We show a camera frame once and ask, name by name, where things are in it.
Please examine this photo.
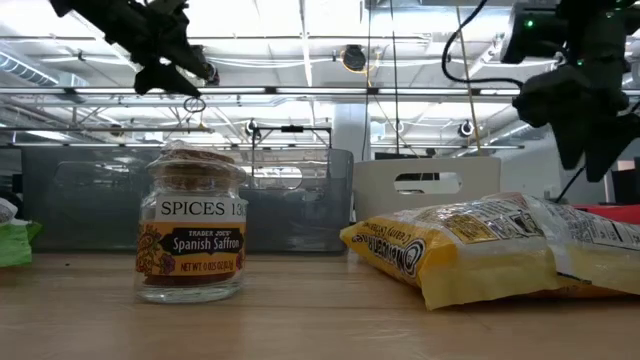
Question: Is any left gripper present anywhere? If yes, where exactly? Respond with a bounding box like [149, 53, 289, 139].
[69, 0, 214, 99]

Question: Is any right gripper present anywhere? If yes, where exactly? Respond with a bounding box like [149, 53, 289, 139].
[512, 0, 640, 184]

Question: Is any green red ramen packet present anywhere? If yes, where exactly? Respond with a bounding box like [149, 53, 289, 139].
[0, 197, 43, 269]

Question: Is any black monitor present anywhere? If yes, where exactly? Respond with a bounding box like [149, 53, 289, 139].
[612, 169, 640, 205]

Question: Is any long ceiling light bar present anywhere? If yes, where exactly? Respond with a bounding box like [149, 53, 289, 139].
[0, 85, 526, 97]

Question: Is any yellow ramen noodle packet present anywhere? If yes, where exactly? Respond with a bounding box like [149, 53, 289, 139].
[339, 192, 640, 311]

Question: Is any white building column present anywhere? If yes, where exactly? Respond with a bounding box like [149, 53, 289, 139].
[332, 102, 372, 161]

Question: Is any white plastic bin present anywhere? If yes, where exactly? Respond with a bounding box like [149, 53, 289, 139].
[352, 157, 502, 223]

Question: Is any hanging black ring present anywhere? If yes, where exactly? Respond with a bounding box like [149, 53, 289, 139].
[182, 95, 208, 114]

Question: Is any black ceiling cord reel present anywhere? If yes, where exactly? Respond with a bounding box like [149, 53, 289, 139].
[341, 43, 369, 74]
[202, 59, 222, 87]

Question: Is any thin black cable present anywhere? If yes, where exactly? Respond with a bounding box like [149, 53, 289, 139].
[553, 166, 587, 204]

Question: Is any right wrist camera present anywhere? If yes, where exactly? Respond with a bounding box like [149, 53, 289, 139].
[499, 1, 569, 65]

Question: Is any black metal stand frame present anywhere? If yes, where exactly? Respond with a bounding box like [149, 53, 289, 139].
[251, 124, 334, 151]

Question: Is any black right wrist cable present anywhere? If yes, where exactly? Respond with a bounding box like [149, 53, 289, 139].
[441, 0, 525, 87]

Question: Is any grey ventilation duct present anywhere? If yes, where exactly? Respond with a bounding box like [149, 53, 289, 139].
[0, 52, 61, 87]

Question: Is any black hanging cable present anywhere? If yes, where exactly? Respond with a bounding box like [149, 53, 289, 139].
[362, 0, 374, 161]
[389, 0, 401, 156]

